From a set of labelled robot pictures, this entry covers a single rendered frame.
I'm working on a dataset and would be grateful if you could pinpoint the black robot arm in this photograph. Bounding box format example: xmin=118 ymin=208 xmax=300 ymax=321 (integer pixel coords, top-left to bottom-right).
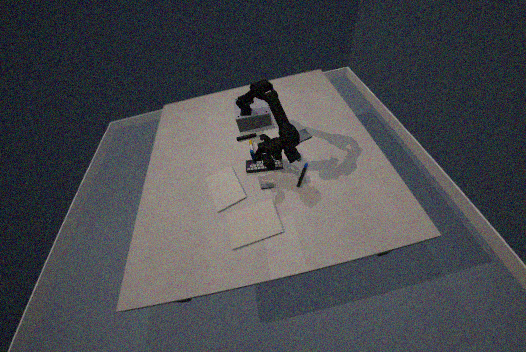
xmin=236 ymin=79 xmax=301 ymax=164

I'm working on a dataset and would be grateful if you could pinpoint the black keyboard with white keys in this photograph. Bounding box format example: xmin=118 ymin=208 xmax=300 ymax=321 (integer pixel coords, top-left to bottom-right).
xmin=246 ymin=157 xmax=283 ymax=173

